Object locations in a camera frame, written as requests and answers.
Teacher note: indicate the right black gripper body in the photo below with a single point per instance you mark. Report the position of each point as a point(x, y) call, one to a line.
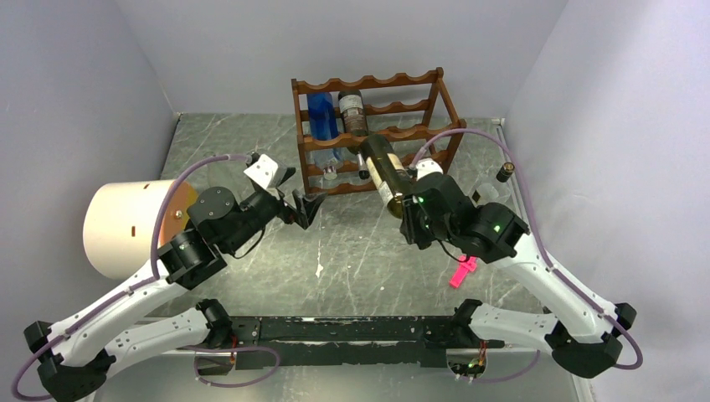
point(420, 229)

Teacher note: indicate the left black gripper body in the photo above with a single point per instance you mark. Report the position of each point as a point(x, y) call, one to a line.
point(265, 208)

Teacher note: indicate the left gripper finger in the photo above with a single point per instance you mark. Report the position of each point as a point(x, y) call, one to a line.
point(283, 174)
point(306, 206)

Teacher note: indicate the blue square glass bottle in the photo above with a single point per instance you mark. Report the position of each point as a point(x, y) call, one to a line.
point(323, 127)

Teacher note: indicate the dark green wine bottle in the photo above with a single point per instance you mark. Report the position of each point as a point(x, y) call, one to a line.
point(387, 172)

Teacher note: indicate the clear square liquor bottle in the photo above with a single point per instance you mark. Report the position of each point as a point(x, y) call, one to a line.
point(494, 187)

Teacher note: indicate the labelled green wine bottle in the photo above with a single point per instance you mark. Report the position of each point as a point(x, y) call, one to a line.
point(354, 121)

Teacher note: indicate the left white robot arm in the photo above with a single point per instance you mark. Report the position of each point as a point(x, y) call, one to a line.
point(74, 357)

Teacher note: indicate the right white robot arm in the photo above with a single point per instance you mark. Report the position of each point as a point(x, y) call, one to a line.
point(581, 331)

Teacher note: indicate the wooden wine rack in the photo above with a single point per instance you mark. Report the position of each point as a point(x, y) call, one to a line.
point(399, 121)

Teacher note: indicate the pink plastic clip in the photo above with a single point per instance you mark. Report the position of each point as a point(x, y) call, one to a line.
point(466, 266)

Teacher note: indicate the white orange cylinder drum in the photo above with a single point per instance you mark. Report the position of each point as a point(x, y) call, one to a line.
point(119, 225)

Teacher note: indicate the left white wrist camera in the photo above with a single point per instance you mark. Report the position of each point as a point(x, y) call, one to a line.
point(264, 171)

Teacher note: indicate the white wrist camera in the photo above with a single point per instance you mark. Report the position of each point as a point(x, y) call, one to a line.
point(426, 167)
point(264, 171)

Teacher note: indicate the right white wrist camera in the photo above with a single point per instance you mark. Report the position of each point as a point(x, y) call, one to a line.
point(426, 167)

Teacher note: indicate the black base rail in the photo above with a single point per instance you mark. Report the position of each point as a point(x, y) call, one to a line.
point(333, 341)

